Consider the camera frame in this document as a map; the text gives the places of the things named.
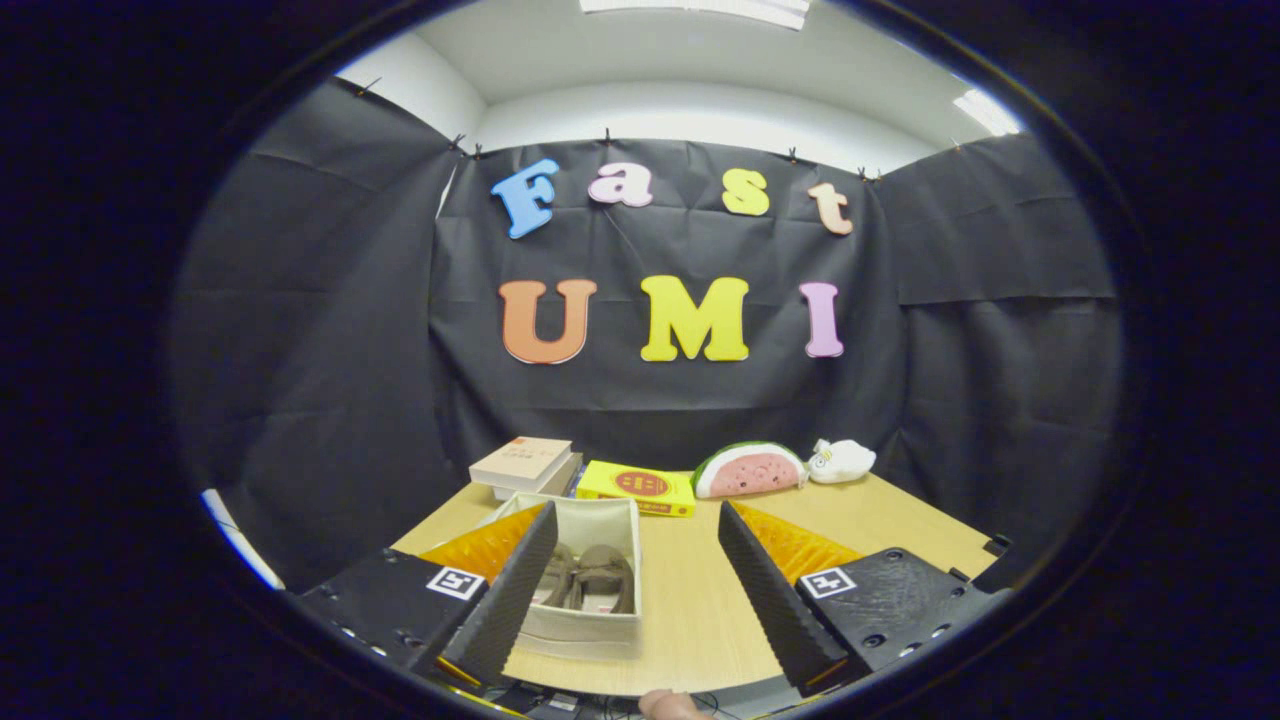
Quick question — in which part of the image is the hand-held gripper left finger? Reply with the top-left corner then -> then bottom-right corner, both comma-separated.
298,500 -> 561,691

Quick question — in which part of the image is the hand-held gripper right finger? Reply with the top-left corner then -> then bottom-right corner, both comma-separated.
717,500 -> 1006,699

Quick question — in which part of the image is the brown fuzzy shoe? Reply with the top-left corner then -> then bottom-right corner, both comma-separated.
535,542 -> 581,609
570,545 -> 637,615

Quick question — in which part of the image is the cream fabric storage box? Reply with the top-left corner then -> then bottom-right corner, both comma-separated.
480,490 -> 644,661

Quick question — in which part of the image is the watermelon slice plush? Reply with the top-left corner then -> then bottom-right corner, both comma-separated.
691,441 -> 809,500

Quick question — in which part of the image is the grey book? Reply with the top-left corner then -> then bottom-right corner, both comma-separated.
492,452 -> 584,501

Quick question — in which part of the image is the beige book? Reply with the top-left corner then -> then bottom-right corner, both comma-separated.
469,436 -> 574,491

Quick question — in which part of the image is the yellow book with red label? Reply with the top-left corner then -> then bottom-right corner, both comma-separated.
576,460 -> 698,518

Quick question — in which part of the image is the white plush toy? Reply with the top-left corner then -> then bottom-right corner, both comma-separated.
806,438 -> 878,485

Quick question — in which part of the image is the ceiling light panel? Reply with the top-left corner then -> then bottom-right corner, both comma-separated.
952,88 -> 1023,138
580,0 -> 811,31

